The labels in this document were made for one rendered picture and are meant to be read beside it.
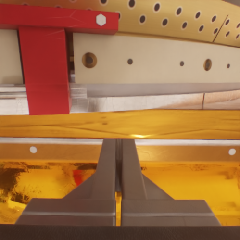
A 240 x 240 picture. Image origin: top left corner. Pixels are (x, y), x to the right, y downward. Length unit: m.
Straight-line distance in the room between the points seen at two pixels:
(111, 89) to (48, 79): 0.10
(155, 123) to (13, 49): 0.19
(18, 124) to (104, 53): 0.18
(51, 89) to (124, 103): 0.11
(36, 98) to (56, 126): 0.11
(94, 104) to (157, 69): 0.09
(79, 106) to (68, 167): 0.11
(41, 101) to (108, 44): 0.08
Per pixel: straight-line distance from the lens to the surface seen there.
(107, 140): 0.15
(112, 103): 0.23
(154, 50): 0.20
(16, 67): 0.19
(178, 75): 0.22
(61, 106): 0.17
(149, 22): 0.25
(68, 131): 0.27
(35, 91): 0.17
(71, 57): 0.22
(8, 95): 0.18
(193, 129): 0.28
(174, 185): 0.29
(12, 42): 0.19
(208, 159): 0.31
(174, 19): 0.27
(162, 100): 0.27
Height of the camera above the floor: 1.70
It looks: 16 degrees up
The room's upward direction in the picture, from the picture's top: 179 degrees counter-clockwise
